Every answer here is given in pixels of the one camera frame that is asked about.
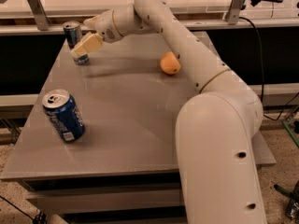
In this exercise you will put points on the white rounded gripper body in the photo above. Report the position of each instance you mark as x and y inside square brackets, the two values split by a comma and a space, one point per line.
[104, 26]

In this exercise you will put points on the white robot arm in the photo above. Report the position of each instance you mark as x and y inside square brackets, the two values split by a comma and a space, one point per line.
[214, 129]

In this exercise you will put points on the left metal bracket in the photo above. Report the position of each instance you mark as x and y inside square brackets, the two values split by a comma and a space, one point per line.
[41, 19]

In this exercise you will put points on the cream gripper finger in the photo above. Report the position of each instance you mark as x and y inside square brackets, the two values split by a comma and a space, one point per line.
[89, 43]
[91, 23]

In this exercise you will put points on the right metal bracket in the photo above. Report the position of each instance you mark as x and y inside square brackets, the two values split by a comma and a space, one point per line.
[234, 11]

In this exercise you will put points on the metal bracket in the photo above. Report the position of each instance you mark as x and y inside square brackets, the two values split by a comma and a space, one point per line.
[41, 19]
[234, 11]

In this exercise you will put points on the green black tool on floor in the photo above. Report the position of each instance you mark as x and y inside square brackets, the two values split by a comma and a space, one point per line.
[292, 209]

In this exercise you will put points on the grey drawer cabinet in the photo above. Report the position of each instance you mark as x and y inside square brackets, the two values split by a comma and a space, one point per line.
[125, 165]

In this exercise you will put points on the orange fruit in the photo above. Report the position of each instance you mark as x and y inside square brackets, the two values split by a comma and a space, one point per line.
[169, 63]

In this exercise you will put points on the slim blue silver redbull can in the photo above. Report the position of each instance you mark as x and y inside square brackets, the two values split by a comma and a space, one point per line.
[73, 35]

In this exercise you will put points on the blue pepsi can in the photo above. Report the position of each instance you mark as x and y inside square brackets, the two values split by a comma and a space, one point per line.
[61, 109]

